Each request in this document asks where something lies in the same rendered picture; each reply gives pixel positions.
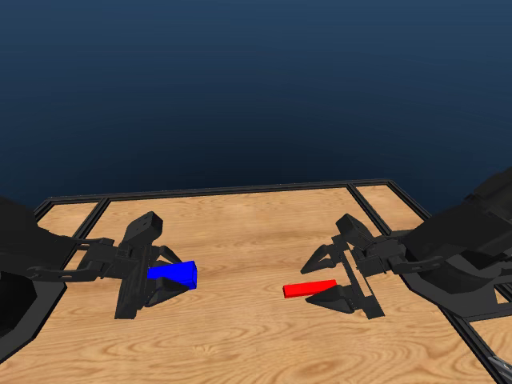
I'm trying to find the black table frame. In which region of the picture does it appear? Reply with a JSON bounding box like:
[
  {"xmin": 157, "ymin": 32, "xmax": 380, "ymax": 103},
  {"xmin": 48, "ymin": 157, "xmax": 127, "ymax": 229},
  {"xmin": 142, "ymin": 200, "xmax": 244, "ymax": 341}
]
[{"xmin": 34, "ymin": 178, "xmax": 512, "ymax": 384}]

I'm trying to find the thin red peg bar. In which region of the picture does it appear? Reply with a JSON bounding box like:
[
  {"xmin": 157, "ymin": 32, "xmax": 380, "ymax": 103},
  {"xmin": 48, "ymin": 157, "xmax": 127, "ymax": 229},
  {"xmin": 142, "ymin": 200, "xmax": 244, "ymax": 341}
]
[{"xmin": 282, "ymin": 279, "xmax": 338, "ymax": 299}]

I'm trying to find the blue hollow socket block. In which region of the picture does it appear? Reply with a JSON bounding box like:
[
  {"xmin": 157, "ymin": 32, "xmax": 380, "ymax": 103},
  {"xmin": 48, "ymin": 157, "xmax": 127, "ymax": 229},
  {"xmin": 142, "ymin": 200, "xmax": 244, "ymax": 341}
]
[{"xmin": 146, "ymin": 260, "xmax": 198, "ymax": 290}]

